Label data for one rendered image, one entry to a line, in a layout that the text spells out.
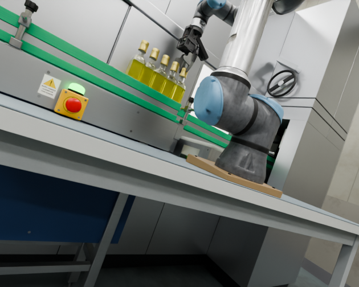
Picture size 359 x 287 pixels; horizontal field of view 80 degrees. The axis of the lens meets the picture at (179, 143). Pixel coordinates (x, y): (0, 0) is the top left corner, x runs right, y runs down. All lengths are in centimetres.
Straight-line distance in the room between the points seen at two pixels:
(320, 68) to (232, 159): 124
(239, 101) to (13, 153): 48
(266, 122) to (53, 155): 50
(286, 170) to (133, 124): 105
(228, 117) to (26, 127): 42
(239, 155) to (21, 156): 49
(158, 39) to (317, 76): 107
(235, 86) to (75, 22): 77
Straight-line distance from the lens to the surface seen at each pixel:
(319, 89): 168
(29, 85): 75
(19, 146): 44
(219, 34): 150
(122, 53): 110
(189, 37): 110
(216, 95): 53
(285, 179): 152
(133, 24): 116
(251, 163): 61
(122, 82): 82
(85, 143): 39
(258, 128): 61
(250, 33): 64
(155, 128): 85
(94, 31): 112
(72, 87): 71
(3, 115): 39
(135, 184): 47
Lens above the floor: 78
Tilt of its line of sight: 2 degrees up
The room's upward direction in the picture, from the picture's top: 21 degrees clockwise
